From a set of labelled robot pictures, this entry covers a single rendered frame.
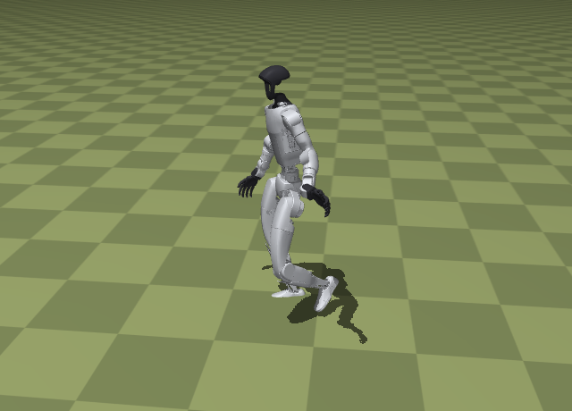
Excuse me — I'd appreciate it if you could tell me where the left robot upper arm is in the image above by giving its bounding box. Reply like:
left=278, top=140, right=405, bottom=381
left=282, top=109, right=314, bottom=165

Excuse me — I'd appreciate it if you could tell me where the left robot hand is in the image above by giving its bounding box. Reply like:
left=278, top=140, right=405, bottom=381
left=302, top=184, right=331, bottom=217

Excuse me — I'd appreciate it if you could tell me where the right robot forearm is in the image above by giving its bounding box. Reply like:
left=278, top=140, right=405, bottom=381
left=255, top=144, right=274, bottom=178

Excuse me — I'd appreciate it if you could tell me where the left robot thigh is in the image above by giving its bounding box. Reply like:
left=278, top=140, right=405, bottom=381
left=270, top=190, right=304, bottom=281

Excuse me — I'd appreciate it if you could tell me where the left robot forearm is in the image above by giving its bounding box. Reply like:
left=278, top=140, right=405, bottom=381
left=300, top=149, right=319, bottom=198

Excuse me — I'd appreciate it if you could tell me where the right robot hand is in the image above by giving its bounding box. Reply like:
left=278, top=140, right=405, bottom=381
left=238, top=167, right=261, bottom=197

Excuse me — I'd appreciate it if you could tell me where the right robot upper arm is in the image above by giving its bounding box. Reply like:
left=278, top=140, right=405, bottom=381
left=264, top=105, right=273, bottom=151

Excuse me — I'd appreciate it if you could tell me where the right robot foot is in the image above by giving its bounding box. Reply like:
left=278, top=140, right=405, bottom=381
left=272, top=288, right=306, bottom=298

